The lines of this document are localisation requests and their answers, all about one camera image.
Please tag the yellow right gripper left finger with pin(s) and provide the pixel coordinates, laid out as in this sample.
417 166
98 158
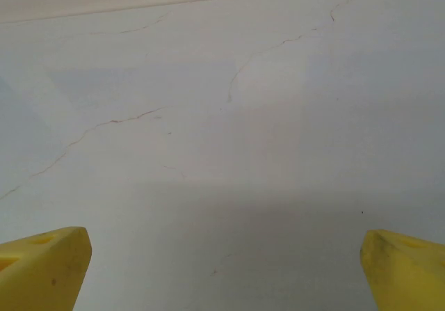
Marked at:
41 276

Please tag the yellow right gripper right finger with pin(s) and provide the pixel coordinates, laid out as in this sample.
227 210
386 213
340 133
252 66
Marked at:
406 276

